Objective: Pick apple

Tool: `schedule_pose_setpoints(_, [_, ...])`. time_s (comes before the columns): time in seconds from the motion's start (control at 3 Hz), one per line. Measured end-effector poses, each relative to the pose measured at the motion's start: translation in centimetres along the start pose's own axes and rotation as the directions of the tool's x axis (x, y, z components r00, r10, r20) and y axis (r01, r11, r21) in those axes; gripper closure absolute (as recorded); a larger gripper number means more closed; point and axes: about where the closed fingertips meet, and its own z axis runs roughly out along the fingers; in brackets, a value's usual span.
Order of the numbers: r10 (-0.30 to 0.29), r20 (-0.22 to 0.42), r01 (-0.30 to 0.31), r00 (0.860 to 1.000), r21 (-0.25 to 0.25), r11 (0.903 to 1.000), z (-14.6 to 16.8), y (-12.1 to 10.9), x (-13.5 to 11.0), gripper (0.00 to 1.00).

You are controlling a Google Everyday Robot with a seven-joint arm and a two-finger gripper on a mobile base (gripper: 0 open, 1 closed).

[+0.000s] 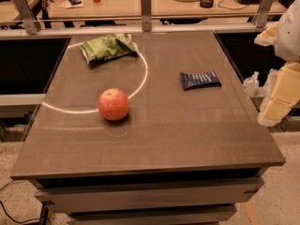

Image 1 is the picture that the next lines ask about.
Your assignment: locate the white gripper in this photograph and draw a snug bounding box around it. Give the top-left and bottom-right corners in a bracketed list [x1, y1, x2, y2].
[254, 0, 300, 127]

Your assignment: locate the right metal rail bracket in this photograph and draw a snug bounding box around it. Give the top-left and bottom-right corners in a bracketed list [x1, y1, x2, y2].
[254, 0, 274, 28]

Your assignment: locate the crumpled clear plastic bag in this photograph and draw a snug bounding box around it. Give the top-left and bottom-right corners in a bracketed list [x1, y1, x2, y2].
[243, 71, 260, 97]

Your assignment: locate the metal rail bracket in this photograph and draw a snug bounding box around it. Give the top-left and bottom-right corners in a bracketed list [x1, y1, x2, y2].
[141, 0, 152, 32]
[254, 0, 274, 28]
[12, 0, 40, 35]

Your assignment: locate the black mesh pen holder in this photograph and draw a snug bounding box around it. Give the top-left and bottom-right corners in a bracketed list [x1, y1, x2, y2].
[200, 0, 214, 8]

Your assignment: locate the middle metal rail bracket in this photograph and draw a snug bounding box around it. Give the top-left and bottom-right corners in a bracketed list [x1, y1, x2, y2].
[141, 0, 152, 32]

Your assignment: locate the black floor cable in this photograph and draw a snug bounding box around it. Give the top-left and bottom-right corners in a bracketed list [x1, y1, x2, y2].
[0, 180, 53, 225]

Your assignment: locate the red apple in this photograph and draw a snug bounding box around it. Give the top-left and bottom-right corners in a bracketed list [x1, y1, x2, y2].
[98, 88, 129, 121]

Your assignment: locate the green chip bag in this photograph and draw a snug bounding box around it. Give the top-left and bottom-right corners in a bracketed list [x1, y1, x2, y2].
[80, 33, 138, 63]

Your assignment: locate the left metal rail bracket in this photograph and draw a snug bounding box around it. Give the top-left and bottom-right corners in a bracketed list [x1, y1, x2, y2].
[12, 0, 40, 35]

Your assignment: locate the dark blue snack packet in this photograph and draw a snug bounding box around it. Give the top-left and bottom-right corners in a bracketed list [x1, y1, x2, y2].
[180, 71, 221, 90]

